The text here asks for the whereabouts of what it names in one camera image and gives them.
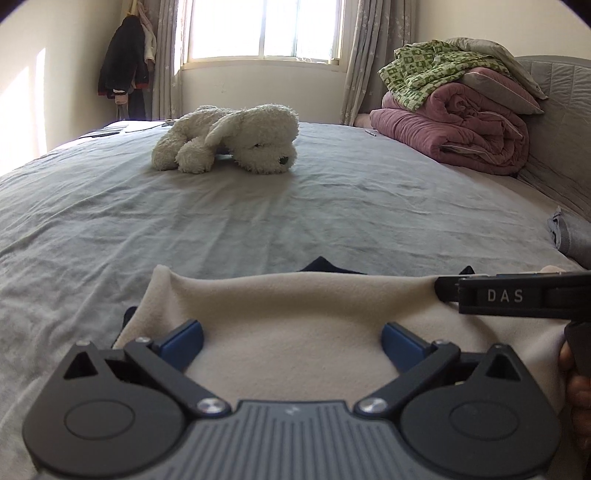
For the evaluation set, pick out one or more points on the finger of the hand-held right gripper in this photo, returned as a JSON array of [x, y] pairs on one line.
[[448, 288]]

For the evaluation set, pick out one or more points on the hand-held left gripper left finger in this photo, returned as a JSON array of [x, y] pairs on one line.
[[184, 341]]

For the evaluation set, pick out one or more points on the dark flat tablet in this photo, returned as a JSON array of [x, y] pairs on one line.
[[99, 134]]

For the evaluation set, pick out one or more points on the green patterned blanket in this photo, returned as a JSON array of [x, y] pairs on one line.
[[425, 69]]

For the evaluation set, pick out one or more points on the cream and black sweatshirt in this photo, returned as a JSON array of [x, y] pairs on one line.
[[300, 314]]

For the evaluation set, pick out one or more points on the white plush dog toy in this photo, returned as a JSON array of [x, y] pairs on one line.
[[258, 134]]

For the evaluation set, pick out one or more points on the beige pillow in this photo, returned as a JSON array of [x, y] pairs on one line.
[[503, 53]]

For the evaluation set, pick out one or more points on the hanging dark jacket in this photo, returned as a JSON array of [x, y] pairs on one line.
[[124, 60]]

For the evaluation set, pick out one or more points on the pink folded quilt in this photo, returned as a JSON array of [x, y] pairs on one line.
[[461, 129]]

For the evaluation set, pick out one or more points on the grey quilted headboard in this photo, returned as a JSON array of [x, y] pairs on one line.
[[563, 138]]

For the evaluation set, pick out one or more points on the person's right hand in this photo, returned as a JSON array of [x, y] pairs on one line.
[[581, 406]]

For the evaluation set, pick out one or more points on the grey pink-trimmed pillow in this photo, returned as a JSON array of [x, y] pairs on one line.
[[508, 90]]

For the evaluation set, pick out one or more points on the grey knit sweater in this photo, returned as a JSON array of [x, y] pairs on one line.
[[577, 235]]

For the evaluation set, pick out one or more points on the grey star-print curtain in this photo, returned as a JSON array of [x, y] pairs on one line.
[[369, 55], [164, 69]]

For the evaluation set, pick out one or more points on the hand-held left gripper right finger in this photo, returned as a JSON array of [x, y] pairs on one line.
[[401, 346]]

